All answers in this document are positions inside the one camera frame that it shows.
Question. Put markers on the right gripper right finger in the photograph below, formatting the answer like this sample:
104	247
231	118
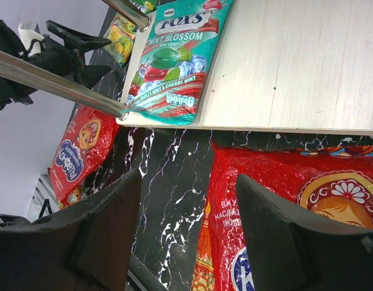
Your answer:
291	248

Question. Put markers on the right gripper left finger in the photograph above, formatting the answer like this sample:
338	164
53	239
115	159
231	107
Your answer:
86	246

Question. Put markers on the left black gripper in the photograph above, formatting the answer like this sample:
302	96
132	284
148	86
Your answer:
53	58

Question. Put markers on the green yellow Fox's candy bag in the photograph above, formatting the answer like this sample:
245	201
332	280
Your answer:
122	32

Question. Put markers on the teal Fox's mint candy bag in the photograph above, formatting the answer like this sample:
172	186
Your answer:
174	65

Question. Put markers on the left red Konfety candy bag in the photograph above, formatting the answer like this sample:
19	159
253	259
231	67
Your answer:
85	144

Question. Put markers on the red konfety candy bag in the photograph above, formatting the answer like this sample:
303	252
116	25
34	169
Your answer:
85	144
335	182

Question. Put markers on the right red Konfety candy bag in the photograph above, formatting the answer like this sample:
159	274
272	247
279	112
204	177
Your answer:
335	182

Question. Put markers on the white two-tier shelf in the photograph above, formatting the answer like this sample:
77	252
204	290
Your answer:
292	66

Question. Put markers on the black marble mat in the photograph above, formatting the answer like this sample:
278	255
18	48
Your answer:
176	166

